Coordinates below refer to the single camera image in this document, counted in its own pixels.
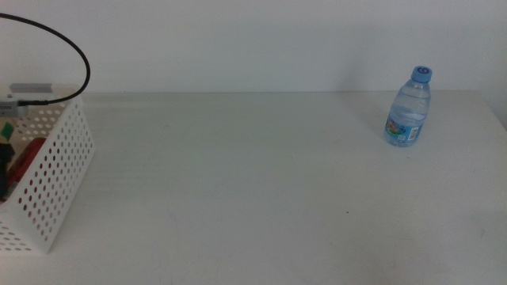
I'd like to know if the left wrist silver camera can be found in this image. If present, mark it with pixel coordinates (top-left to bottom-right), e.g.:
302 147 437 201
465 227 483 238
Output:
0 98 29 118

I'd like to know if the white perforated plastic basket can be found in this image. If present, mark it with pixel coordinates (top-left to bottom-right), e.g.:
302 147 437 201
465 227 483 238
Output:
0 82 97 254

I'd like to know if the yellow juice bottle white cap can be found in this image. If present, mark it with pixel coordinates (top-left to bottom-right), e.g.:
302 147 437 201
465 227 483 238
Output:
0 116 19 159

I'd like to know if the left camera braided black cable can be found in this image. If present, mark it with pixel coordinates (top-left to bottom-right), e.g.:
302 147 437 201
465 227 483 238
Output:
0 12 92 106

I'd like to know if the clear water bottle blue cap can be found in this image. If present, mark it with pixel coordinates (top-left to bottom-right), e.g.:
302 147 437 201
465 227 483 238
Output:
383 65 433 148

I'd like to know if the red soda can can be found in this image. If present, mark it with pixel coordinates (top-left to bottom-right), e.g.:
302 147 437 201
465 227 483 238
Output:
6 137 48 191

